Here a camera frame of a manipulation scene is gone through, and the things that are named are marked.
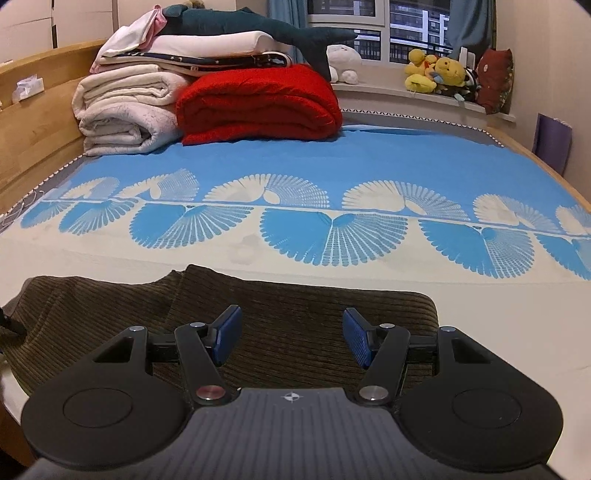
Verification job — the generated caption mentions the blue shark plush toy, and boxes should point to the blue shark plush toy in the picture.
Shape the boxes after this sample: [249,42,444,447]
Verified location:
[159,4,358,83]

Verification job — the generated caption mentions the clear plastic bag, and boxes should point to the clear plastic bag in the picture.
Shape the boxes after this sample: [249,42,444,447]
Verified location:
[11,76,44,104]

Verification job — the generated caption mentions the blue white patterned bed sheet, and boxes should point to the blue white patterned bed sheet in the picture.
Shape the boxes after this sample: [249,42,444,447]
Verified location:
[0,124,591,462]

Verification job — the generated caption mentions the pink and white cloth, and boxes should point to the pink and white cloth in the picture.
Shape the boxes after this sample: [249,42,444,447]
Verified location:
[90,6,167,75]

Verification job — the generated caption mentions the red folded blanket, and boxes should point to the red folded blanket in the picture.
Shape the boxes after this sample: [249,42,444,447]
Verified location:
[175,64,343,146]

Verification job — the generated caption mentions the yellow duck plush toy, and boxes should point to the yellow duck plush toy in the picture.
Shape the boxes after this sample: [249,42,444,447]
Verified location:
[405,48,439,94]

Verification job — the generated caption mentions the beige wardrobe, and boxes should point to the beige wardrobe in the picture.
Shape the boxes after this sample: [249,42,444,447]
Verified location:
[0,0,167,63]

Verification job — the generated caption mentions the white pillow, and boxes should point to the white pillow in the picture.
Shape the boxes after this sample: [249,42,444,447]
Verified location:
[148,30,296,58]

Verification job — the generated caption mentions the wooden bed frame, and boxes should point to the wooden bed frame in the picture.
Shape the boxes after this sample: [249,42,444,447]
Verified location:
[0,39,591,467]

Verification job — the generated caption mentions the cream folded blanket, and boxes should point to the cream folded blanket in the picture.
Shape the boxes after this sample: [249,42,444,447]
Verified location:
[74,64,192,123]

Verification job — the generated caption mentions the window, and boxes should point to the window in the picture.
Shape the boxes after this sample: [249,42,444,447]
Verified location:
[307,0,455,63]

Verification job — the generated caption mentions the panda plush toy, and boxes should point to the panda plush toy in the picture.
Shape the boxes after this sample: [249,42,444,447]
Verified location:
[455,69,483,103]

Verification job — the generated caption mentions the white plush toy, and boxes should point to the white plush toy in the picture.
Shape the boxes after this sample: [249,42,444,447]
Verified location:
[327,44,363,85]

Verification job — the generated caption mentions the yellow bear plush toy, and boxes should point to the yellow bear plush toy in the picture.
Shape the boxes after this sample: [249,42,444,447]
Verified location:
[434,56,467,97]

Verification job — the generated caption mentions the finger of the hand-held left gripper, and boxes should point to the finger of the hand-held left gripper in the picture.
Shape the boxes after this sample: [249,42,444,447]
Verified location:
[0,307,27,339]

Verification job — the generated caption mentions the white windowsill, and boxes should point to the white windowsill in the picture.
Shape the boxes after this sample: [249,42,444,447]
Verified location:
[332,60,518,125]

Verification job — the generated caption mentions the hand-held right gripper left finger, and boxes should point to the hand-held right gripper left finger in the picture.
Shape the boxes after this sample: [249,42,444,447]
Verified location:
[93,305,243,408]

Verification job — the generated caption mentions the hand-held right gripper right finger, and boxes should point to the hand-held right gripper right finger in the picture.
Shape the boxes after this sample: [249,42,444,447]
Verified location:
[342,307,500,407]

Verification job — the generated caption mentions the red cushion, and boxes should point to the red cushion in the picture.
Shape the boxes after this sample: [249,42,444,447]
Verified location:
[475,47,515,115]

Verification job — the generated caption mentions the brown corduroy pants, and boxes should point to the brown corduroy pants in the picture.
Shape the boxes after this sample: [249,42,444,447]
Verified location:
[2,264,440,400]

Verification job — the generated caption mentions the blue curtain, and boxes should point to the blue curtain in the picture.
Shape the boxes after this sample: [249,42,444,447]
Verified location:
[269,0,309,31]
[450,0,497,61]

